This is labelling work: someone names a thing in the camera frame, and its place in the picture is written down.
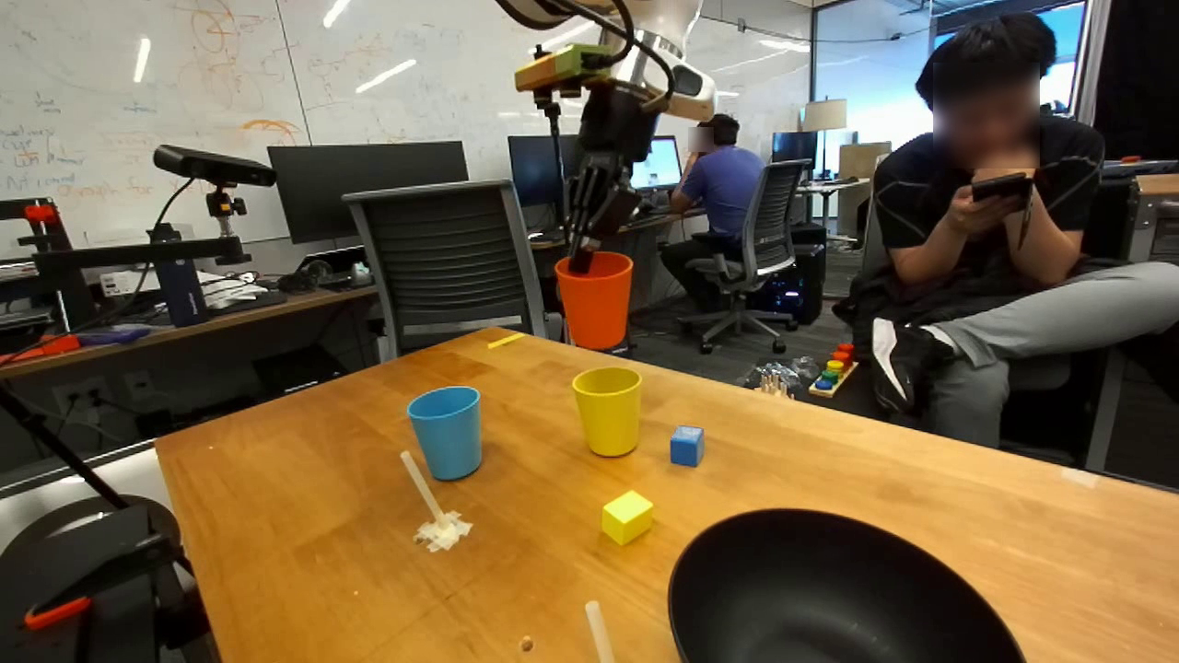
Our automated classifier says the yellow cube block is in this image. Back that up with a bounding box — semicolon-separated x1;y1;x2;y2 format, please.
595;485;660;550

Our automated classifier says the black oblong camera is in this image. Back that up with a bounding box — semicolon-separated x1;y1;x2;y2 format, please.
152;139;278;192

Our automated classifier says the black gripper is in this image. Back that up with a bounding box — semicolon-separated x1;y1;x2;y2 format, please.
558;79;669;282

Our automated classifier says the blue cube block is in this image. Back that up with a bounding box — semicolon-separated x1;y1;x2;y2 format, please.
665;423;708;472

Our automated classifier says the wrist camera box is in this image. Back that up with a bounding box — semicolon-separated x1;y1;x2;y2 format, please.
513;40;617;97

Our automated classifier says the white lamp shade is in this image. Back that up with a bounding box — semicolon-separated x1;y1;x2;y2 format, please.
803;97;850;138

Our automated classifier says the yellow plastic cup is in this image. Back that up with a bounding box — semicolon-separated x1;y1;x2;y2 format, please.
567;364;649;461

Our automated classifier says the blue plastic cup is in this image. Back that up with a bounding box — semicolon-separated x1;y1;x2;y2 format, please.
400;385;485;482

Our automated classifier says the black swivel office chair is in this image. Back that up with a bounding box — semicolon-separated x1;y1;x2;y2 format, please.
674;154;816;363

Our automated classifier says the clear stick with white wad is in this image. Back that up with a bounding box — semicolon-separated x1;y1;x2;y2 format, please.
398;445;476;557

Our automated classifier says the orange clamp handle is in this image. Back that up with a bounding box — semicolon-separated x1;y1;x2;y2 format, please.
19;593;100;639

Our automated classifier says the black bowl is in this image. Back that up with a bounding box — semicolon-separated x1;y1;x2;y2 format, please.
662;510;1026;663

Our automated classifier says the orange plastic cup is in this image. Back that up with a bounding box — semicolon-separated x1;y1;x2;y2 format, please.
554;246;637;358

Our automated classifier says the long wooden desk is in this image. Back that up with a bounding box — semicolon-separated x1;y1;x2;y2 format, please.
0;284;384;386

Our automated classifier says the black slanted rod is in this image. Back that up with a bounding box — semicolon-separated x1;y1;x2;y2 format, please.
0;385;130;510

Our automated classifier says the seated person in black shirt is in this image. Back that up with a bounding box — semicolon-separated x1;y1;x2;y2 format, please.
843;11;1179;451

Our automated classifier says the white cloth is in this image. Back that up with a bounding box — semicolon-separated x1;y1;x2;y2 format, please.
196;268;269;314

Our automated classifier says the dark double monitor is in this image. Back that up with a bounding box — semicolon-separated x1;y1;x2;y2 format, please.
503;128;586;210

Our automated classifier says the black phone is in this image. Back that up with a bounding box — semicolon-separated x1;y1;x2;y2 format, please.
967;169;1037;207

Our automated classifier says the clear plastic stick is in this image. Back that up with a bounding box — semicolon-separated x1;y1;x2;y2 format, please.
583;598;617;663

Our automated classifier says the person in blue shirt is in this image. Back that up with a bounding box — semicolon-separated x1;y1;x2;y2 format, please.
660;111;765;310

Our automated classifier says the grey mesh office chair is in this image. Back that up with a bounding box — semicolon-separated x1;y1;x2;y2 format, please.
339;177;554;364

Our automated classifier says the black round bag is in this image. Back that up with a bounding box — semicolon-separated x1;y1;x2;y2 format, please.
0;494;220;663

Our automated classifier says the colourful stacking toy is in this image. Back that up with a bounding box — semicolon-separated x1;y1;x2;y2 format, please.
805;343;863;402

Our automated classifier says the black stand with red knob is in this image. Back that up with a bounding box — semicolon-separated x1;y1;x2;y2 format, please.
0;194;250;336

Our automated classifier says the blue bottle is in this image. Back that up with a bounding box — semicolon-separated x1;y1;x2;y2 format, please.
158;253;207;328

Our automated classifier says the lit computer screen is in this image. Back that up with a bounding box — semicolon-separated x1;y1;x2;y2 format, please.
630;132;686;199

